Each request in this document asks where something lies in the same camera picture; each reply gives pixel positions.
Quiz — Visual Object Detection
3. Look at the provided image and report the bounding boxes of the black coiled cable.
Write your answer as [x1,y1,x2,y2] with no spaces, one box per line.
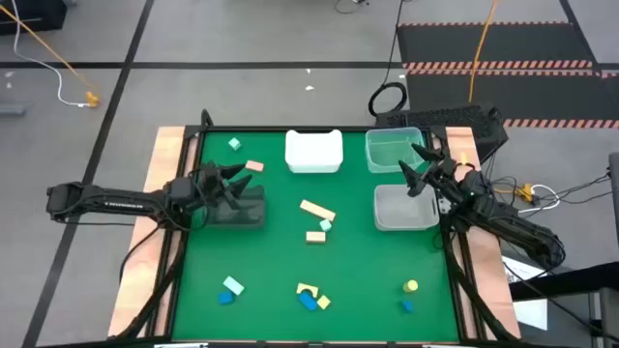
[368,0,409,118]

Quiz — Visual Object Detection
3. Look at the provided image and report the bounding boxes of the light wooden side board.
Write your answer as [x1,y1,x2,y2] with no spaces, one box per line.
[107,126,199,338]
[442,126,522,339]

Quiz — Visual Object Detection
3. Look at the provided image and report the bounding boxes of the orange power cable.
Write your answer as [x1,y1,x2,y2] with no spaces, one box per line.
[467,0,500,105]

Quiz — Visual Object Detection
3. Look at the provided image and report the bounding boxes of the black hazard-striped floor mat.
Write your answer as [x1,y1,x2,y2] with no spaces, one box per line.
[396,20,619,130]

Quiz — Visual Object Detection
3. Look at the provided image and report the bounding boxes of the white plastic bin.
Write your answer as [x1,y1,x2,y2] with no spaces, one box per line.
[284,129,344,174]

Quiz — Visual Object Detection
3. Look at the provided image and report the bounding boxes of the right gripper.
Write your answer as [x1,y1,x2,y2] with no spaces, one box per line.
[398,143,468,197]

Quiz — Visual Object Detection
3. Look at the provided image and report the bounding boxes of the green table mat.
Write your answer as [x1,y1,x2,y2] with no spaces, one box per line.
[171,130,459,342]

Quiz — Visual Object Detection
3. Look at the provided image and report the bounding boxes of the black perforated computer case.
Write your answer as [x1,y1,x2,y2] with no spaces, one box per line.
[375,104,510,163]

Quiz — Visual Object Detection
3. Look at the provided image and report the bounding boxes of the blue rectangular block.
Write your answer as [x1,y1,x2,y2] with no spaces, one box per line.
[297,291,319,312]

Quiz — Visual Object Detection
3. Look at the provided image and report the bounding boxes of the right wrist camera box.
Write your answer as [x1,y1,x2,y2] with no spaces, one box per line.
[462,171,490,202]

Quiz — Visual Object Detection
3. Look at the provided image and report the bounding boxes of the thin black cable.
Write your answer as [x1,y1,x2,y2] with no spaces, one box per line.
[334,0,371,15]

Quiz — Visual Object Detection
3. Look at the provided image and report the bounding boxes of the clear plastic bin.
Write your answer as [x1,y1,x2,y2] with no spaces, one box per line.
[365,127,427,174]

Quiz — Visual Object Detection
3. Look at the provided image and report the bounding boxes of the mint green rectangular block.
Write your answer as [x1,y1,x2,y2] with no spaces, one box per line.
[222,275,246,297]

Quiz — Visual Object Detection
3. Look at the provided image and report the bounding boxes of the yellow floor cable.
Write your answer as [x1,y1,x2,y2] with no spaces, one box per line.
[0,3,101,98]

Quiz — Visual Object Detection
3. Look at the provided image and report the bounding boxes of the long peach wooden block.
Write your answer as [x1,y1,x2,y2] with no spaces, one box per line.
[299,199,337,222]

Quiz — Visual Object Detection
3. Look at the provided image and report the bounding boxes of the white floor cable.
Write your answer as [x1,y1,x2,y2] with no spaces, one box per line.
[10,0,91,108]

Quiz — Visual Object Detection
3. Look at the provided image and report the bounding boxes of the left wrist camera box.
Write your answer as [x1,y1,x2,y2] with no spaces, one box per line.
[167,177,195,205]

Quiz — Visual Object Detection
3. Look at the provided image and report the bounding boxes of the dark smoked plastic bin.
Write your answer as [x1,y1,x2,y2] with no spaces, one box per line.
[202,185,267,229]

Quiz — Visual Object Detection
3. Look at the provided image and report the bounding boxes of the black cabinet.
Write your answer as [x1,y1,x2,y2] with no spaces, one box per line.
[0,0,69,36]

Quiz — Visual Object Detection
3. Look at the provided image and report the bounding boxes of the grey translucent plastic bin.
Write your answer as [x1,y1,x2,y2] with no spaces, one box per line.
[372,184,440,232]

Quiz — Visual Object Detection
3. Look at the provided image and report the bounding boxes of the black side table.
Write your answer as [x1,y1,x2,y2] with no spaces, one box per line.
[508,261,619,348]

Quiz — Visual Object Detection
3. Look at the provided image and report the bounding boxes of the grey upright pole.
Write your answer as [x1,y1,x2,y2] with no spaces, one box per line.
[607,151,619,236]

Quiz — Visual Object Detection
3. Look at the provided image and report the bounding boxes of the white paper sheet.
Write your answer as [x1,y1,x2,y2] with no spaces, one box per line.
[501,255,550,333]

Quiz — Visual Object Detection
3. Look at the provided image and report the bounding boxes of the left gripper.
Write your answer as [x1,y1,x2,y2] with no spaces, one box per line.
[192,160,253,213]

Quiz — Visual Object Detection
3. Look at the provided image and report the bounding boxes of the yellow power strip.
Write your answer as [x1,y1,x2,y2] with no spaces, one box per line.
[513,183,536,203]

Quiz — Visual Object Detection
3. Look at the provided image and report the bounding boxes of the white looped cable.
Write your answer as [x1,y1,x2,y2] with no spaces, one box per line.
[516,183,562,215]

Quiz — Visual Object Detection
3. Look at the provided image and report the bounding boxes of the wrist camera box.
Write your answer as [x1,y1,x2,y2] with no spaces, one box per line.
[462,171,490,202]
[167,177,195,205]

